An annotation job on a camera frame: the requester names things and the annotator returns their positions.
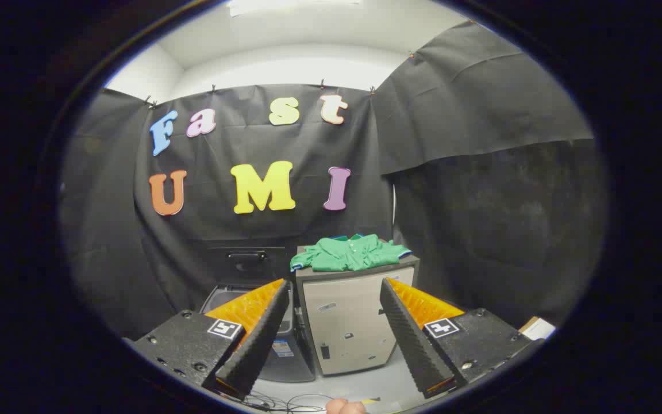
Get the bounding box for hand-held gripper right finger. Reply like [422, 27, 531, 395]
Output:
[379, 277, 545, 400]

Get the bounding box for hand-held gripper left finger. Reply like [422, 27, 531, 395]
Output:
[123, 278, 291, 401]

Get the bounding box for dark grey washing machine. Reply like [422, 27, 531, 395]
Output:
[200, 282, 315, 383]

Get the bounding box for green polo shirt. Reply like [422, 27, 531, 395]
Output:
[290, 233, 413, 273]

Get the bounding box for grey metal cabinet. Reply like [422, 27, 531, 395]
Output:
[295, 246, 421, 377]

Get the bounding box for black backdrop cloth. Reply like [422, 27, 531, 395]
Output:
[60, 20, 607, 340]

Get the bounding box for cardboard box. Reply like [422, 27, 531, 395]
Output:
[518, 316, 557, 341]

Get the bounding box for thin black cables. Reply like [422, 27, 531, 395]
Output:
[245, 392, 332, 413]

